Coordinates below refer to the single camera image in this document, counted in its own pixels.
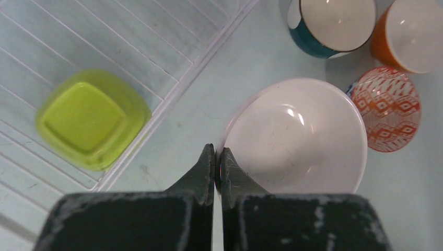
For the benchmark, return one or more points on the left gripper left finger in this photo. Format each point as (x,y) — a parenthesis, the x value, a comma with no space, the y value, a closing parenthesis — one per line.
(178,218)

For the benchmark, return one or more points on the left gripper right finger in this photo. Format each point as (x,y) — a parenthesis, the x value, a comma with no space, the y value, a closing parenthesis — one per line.
(254,219)

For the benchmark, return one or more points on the white bowl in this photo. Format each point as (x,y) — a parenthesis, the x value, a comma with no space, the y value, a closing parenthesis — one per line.
(301,135)

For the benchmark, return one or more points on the green bowl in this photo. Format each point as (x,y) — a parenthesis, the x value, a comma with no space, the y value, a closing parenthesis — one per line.
(91,118)

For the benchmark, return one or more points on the blue patterned bowl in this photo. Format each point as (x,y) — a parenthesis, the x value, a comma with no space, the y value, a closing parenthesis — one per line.
(390,107)

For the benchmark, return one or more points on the teal blue bowl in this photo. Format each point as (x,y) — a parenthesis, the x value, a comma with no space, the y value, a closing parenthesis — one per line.
(329,29)

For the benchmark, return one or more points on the orange bowl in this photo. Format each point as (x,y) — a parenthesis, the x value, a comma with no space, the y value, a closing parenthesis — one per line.
(408,36)

